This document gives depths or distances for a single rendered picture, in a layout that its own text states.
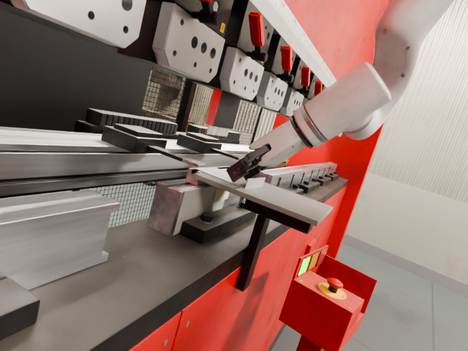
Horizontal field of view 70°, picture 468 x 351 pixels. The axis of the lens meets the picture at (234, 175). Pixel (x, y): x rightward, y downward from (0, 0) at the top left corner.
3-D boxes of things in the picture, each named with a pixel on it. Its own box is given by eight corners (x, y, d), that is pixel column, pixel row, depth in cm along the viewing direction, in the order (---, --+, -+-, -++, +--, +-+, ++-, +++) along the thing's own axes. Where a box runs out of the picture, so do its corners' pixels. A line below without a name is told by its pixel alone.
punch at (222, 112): (210, 135, 70) (222, 90, 69) (202, 132, 71) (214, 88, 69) (230, 137, 80) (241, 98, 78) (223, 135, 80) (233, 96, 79)
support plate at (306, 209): (316, 226, 58) (318, 221, 58) (192, 177, 68) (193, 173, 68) (331, 211, 75) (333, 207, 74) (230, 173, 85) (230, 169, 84)
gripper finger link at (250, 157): (281, 140, 66) (264, 154, 70) (255, 145, 61) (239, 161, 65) (284, 145, 66) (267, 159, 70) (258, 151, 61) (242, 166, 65)
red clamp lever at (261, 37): (264, 10, 58) (268, 58, 65) (244, 7, 59) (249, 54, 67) (260, 16, 57) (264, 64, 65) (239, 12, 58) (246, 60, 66)
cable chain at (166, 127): (99, 127, 93) (102, 113, 92) (84, 121, 95) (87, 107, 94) (176, 134, 126) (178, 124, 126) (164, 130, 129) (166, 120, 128)
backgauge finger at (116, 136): (186, 173, 73) (191, 151, 72) (100, 140, 83) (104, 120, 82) (212, 171, 84) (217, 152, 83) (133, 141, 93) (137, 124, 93)
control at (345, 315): (336, 358, 78) (361, 290, 75) (278, 320, 87) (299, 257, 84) (359, 326, 95) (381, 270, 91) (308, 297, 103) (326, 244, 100)
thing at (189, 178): (196, 185, 71) (200, 172, 71) (185, 181, 72) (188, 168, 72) (235, 179, 89) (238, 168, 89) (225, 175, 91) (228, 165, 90)
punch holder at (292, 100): (285, 113, 99) (301, 58, 96) (259, 106, 102) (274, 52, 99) (297, 119, 113) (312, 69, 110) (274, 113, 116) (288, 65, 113)
